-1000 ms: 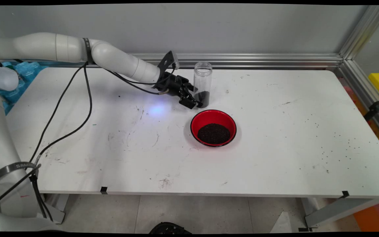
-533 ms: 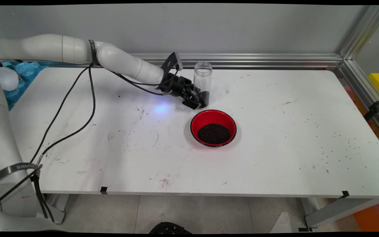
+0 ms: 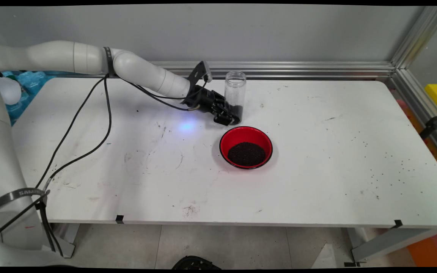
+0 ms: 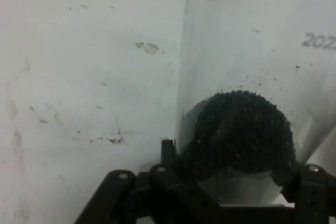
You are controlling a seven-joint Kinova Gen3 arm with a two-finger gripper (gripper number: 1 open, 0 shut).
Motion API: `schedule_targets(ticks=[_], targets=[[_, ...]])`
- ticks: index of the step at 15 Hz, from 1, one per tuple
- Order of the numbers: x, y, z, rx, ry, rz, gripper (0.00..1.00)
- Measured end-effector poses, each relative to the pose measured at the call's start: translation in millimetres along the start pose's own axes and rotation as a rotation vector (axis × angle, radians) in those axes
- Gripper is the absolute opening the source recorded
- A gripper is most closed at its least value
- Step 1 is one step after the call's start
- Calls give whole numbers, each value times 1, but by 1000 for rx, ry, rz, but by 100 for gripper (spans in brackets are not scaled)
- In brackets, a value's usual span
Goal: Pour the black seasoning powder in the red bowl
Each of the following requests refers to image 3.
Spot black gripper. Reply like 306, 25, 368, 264
190, 86, 241, 126

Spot black seeds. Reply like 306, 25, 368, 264
226, 101, 244, 118

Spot clear plastic jar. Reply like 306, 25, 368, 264
224, 71, 247, 119

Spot red enamel bowl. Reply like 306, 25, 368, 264
219, 126, 274, 170

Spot black seed pile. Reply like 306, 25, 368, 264
227, 142, 267, 167

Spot black object on floor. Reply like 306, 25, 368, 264
172, 256, 221, 270

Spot blue plastic packaging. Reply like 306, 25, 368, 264
0, 70, 75, 126

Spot grey metal table leg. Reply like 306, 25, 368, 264
349, 227, 437, 264
49, 223, 81, 259

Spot black tripod stand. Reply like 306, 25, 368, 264
420, 106, 437, 140

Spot white rounded object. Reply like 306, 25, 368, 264
0, 76, 22, 106

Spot orange box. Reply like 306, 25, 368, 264
407, 229, 437, 267

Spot horizontal aluminium frame rail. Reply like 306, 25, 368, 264
143, 61, 396, 80

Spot black cable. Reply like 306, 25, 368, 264
35, 74, 208, 190
0, 74, 204, 243

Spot grey lettered velcro strap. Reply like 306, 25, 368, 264
104, 46, 115, 76
0, 188, 49, 213

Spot slanted aluminium frame rail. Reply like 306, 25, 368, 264
388, 68, 437, 166

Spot aluminium corner post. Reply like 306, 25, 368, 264
391, 6, 437, 69

